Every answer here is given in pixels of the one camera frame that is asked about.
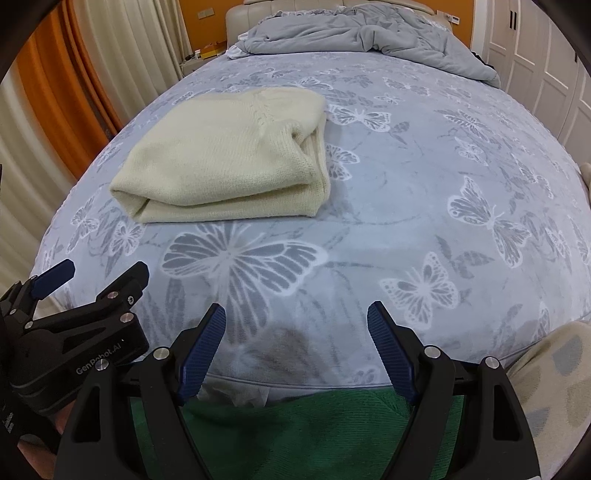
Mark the orange curtain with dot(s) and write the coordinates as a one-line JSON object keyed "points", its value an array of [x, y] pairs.
{"points": [[51, 92]]}

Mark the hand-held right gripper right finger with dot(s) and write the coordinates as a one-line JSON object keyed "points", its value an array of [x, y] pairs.
{"points": [[390, 350]]}

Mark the beige spotted cloth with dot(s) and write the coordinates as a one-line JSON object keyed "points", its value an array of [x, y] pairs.
{"points": [[554, 392]]}

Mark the person's left hand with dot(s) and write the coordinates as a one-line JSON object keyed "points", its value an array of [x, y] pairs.
{"points": [[48, 443]]}

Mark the grey duvet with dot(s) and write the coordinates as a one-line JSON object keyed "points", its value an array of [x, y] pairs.
{"points": [[369, 37]]}

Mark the yellow box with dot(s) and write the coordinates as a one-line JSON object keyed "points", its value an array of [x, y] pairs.
{"points": [[213, 50]]}

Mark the cream knit sweater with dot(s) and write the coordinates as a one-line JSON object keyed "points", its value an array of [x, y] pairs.
{"points": [[207, 157]]}

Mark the white panelled wardrobe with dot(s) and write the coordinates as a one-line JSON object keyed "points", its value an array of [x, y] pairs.
{"points": [[531, 55]]}

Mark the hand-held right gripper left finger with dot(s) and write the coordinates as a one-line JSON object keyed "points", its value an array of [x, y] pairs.
{"points": [[203, 350]]}

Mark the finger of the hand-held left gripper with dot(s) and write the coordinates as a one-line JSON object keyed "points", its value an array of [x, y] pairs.
{"points": [[124, 288], [55, 277]]}

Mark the white cloth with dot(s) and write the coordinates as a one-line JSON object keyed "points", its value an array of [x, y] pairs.
{"points": [[234, 51]]}

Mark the person's green knit sweater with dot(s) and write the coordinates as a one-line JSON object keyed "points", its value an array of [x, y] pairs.
{"points": [[300, 438]]}

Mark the white nightstand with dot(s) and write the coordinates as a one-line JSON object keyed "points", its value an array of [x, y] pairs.
{"points": [[196, 64]]}

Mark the white curtain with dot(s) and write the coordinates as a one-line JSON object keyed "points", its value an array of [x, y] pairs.
{"points": [[27, 184], [138, 46]]}

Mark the butterfly print blanket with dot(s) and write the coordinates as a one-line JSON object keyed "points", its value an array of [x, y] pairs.
{"points": [[392, 184]]}

